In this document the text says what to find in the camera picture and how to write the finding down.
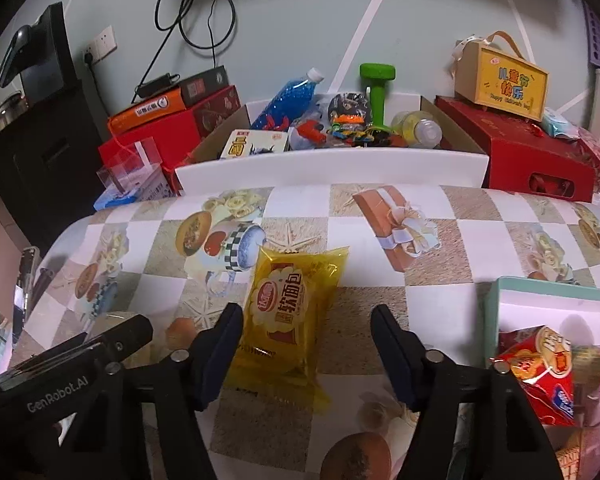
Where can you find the pile of colourful toys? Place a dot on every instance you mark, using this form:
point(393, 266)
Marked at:
point(360, 132)

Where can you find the clear plastic box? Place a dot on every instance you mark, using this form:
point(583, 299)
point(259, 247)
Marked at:
point(130, 165)

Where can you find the dark flat box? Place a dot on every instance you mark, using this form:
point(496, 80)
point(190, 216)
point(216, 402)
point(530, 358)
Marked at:
point(202, 85)

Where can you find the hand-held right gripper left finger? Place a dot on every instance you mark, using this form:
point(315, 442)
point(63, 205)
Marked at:
point(220, 355)

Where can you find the black power adapter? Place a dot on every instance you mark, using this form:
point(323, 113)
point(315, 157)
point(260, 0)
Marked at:
point(155, 85)

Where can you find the blue bead-filled bottle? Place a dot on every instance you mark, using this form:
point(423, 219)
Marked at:
point(285, 100)

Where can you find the yellow soft bread packet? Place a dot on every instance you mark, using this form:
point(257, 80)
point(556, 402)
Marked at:
point(285, 310)

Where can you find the clear plastic bottle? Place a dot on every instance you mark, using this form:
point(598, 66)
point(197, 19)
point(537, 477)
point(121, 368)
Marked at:
point(420, 130)

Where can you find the blue and white box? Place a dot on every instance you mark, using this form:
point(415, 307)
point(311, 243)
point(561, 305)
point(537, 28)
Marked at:
point(150, 192)

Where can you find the dark red patterned box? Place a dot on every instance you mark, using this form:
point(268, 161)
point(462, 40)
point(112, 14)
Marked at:
point(217, 110)

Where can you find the large red gift box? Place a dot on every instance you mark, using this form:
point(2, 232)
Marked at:
point(520, 160)

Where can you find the steel kettle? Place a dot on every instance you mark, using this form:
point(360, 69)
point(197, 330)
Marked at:
point(5, 109)

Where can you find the black smartphone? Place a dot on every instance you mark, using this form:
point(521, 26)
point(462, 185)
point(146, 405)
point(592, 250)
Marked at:
point(27, 285)

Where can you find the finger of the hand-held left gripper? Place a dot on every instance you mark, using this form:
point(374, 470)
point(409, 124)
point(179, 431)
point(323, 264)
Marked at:
point(130, 332)
point(55, 369)

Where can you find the black countertop appliance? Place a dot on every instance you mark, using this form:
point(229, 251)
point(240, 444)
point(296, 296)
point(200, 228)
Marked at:
point(50, 60)

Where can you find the cardboard box with white front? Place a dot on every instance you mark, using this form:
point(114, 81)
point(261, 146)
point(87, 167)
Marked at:
point(330, 170)

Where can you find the red toy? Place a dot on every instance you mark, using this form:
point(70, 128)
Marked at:
point(312, 131)

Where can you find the small white and yellow box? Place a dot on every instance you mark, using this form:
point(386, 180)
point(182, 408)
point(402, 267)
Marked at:
point(252, 144)

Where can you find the black cabinet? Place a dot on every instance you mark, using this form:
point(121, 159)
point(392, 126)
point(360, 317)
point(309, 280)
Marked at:
point(45, 170)

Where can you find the small red snack packet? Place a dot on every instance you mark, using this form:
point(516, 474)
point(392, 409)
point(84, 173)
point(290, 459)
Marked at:
point(540, 365)

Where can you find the white wall socket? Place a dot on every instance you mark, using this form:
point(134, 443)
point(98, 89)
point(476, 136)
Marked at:
point(100, 45)

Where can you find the teal shallow cardboard box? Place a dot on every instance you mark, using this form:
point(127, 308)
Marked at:
point(530, 310)

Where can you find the orange flat box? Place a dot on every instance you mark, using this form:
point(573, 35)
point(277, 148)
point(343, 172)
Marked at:
point(145, 110)

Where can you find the light blue packet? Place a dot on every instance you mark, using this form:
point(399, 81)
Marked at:
point(557, 125)

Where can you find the green dumbbell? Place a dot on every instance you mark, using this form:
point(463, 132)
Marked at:
point(378, 95)

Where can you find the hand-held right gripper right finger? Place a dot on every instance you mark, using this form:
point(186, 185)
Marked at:
point(392, 355)

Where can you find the plain red box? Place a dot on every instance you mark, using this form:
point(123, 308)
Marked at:
point(170, 130)

